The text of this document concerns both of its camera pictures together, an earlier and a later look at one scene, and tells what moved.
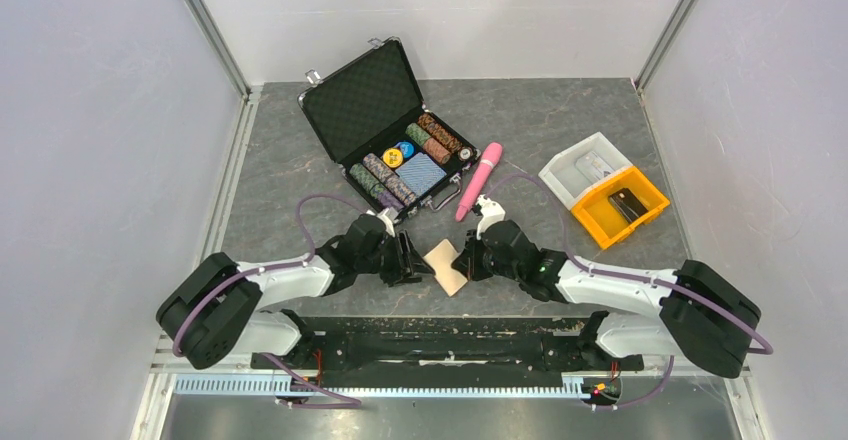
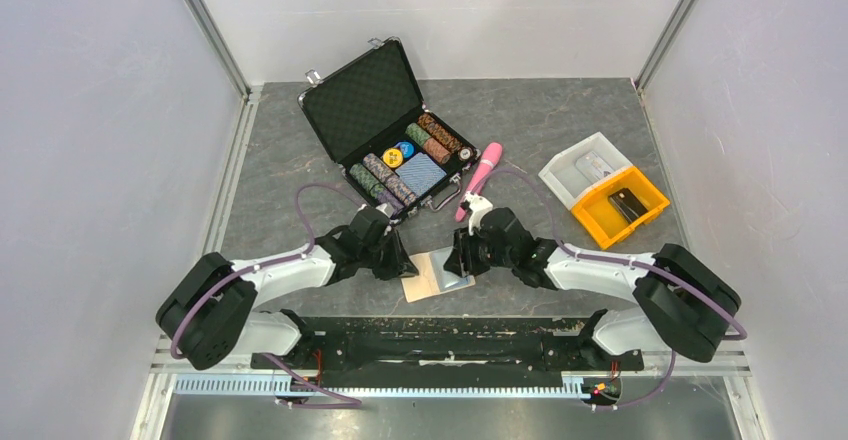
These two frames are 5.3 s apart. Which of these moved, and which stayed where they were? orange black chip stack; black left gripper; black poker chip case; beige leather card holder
Moved: beige leather card holder
Stayed: black left gripper; orange black chip stack; black poker chip case
